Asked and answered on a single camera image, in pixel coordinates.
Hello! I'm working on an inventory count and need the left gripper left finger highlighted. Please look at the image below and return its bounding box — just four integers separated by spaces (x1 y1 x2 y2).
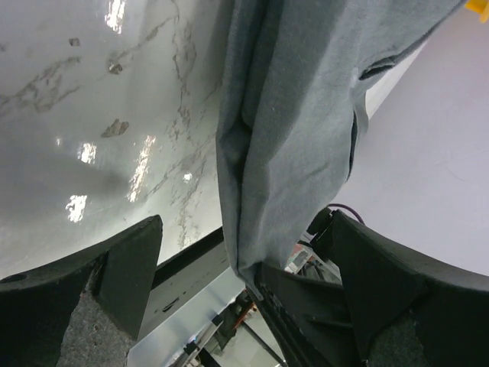
1 216 163 366

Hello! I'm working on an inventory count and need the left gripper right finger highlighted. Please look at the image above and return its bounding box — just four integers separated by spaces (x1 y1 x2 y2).
332 212 488 366

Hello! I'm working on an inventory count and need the grey long sleeve shirt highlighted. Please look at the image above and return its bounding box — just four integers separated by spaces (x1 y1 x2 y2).
216 1 463 287

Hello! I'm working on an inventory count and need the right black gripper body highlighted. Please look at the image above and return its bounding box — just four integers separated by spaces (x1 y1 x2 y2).
248 265 361 367

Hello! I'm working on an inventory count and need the yellow plastic bin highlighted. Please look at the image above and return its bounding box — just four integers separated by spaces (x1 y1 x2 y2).
465 0 489 23

